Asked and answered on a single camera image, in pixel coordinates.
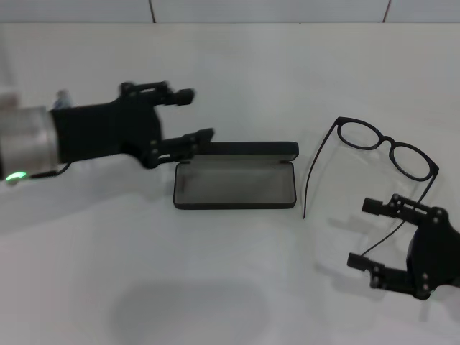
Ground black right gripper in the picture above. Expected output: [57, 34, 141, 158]
[346, 193, 460, 302]

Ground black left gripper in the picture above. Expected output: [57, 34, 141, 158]
[49, 80, 216, 170]

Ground black glasses case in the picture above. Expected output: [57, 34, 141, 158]
[172, 140, 300, 211]

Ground black round-rimmed glasses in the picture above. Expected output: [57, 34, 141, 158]
[303, 116, 441, 258]

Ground left gripper silver plug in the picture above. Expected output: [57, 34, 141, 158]
[55, 89, 73, 109]

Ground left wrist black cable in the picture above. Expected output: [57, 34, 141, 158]
[27, 162, 73, 180]

